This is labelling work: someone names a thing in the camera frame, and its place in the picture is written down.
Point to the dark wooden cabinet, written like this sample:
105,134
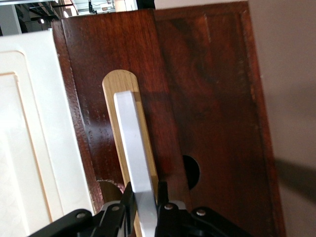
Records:
222,98

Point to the dark wooden cabinet door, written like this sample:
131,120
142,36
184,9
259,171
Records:
98,49

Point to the white cabinet door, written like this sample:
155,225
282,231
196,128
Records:
24,123

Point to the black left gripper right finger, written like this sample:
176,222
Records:
182,222

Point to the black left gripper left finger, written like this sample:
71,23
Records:
108,222

